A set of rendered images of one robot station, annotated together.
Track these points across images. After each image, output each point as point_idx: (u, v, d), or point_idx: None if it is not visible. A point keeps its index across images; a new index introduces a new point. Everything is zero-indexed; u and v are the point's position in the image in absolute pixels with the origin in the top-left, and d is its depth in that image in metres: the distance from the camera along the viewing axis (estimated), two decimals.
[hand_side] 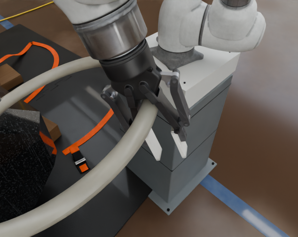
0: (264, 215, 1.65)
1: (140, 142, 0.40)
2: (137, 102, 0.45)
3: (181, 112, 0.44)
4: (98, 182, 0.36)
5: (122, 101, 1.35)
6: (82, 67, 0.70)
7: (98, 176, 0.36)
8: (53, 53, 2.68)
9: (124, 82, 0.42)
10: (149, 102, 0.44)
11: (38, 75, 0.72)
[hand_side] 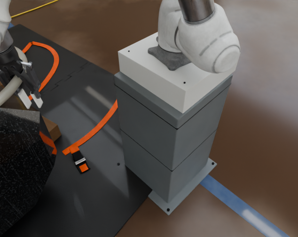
0: (264, 215, 1.65)
1: (8, 95, 0.83)
2: (11, 75, 0.88)
3: (33, 82, 0.88)
4: None
5: (122, 101, 1.35)
6: None
7: None
8: (53, 53, 2.68)
9: (2, 64, 0.84)
10: (17, 76, 0.87)
11: None
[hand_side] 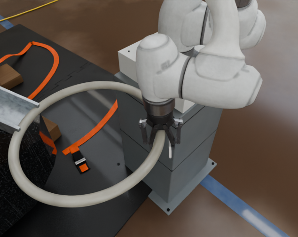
0: (264, 215, 1.65)
1: (160, 153, 0.79)
2: (156, 130, 0.84)
3: (178, 138, 0.85)
4: (145, 173, 0.74)
5: (122, 101, 1.35)
6: (99, 88, 1.01)
7: (145, 170, 0.74)
8: (53, 53, 2.68)
9: None
10: (162, 130, 0.83)
11: (64, 88, 1.00)
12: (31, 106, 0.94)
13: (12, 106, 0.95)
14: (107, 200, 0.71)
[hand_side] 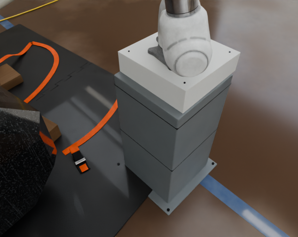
0: (264, 215, 1.65)
1: None
2: None
3: None
4: None
5: (122, 101, 1.35)
6: None
7: None
8: (53, 53, 2.68)
9: None
10: None
11: None
12: None
13: None
14: None
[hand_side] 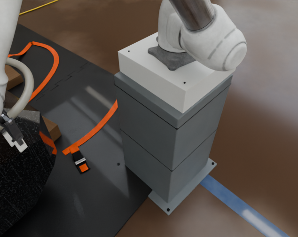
0: (264, 215, 1.65)
1: (17, 113, 0.90)
2: None
3: (13, 135, 0.87)
4: None
5: (122, 101, 1.35)
6: None
7: None
8: (53, 53, 2.68)
9: None
10: (25, 95, 0.94)
11: None
12: None
13: None
14: None
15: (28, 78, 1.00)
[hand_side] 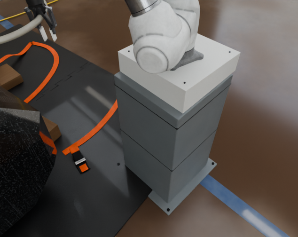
0: (264, 215, 1.65)
1: (46, 11, 1.33)
2: (37, 15, 1.29)
3: (52, 21, 1.30)
4: (39, 19, 1.27)
5: (122, 101, 1.35)
6: None
7: (39, 17, 1.27)
8: (53, 53, 2.68)
9: (32, 6, 1.25)
10: (44, 2, 1.36)
11: None
12: None
13: None
14: (21, 34, 1.21)
15: None
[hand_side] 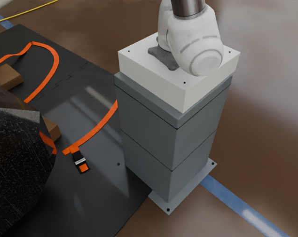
0: (264, 215, 1.65)
1: None
2: None
3: None
4: None
5: (122, 101, 1.35)
6: None
7: None
8: (53, 53, 2.68)
9: None
10: None
11: None
12: None
13: None
14: None
15: None
